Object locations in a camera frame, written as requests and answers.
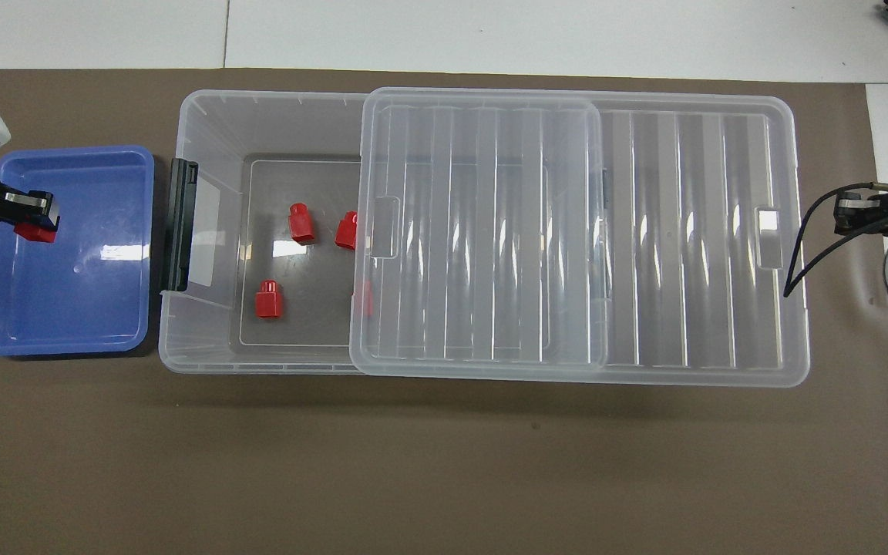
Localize clear plastic box lid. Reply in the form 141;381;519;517
350;86;811;388

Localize blue plastic tray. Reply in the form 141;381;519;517
0;145;156;358

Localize black box latch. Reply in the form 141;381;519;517
600;170;610;305
160;157;200;292

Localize clear plastic storage box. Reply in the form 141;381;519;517
157;89;611;375

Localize brown paper table mat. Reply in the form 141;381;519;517
0;68;888;555

